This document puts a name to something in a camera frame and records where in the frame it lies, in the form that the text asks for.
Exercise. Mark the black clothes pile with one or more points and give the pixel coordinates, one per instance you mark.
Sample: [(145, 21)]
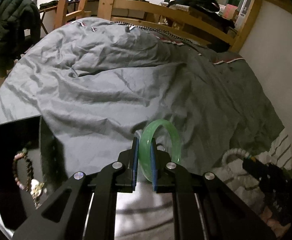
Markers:
[(210, 8)]

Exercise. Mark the white striped pillow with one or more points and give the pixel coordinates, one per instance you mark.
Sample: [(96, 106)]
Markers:
[(144, 214)]

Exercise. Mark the black puffer jacket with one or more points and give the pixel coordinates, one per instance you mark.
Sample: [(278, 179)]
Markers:
[(19, 29)]

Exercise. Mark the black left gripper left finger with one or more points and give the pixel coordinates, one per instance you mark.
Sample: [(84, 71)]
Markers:
[(84, 206)]

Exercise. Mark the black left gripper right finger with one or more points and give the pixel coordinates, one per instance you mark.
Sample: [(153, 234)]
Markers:
[(203, 206)]

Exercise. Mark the grey duvet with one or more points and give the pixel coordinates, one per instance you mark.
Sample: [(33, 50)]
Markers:
[(97, 84)]

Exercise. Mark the wooden bed frame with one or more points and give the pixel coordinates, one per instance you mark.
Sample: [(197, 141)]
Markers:
[(106, 7)]

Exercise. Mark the green jade bangle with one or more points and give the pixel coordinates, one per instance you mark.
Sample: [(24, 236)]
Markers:
[(146, 151)]

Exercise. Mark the black jewelry box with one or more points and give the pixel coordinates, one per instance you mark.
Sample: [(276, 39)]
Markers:
[(29, 152)]

